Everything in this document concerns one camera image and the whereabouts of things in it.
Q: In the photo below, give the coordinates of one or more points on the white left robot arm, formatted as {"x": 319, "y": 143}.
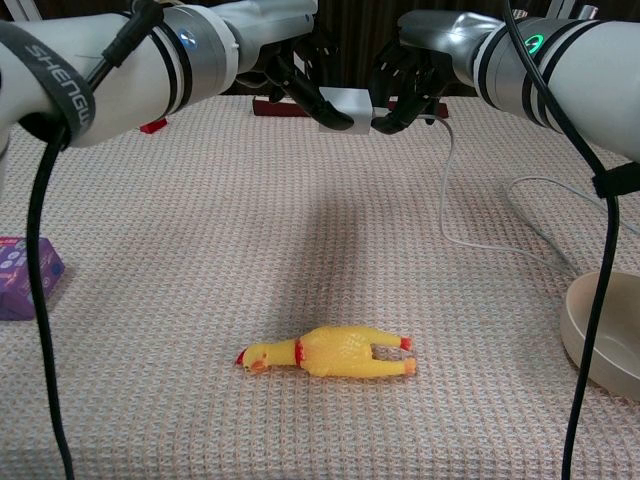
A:
{"x": 150, "y": 65}

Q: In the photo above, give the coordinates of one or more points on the small red block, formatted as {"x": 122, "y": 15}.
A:
{"x": 153, "y": 126}

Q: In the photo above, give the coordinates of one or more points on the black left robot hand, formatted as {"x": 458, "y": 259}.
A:
{"x": 310, "y": 100}

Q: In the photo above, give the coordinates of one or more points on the yellow rubber chicken toy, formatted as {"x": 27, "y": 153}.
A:
{"x": 330, "y": 356}

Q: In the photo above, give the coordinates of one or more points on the purple printed box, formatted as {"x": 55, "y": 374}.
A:
{"x": 25, "y": 280}

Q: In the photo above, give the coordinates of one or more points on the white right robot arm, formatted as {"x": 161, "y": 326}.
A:
{"x": 560, "y": 65}

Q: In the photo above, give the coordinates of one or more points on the beige bowl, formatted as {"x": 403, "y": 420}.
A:
{"x": 615, "y": 330}

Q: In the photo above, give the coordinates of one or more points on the long dark red bar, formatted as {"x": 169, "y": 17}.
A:
{"x": 280, "y": 107}

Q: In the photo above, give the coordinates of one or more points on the woven pink tablecloth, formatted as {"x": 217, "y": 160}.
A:
{"x": 300, "y": 280}

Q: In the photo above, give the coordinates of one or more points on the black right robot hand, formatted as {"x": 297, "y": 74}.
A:
{"x": 405, "y": 85}

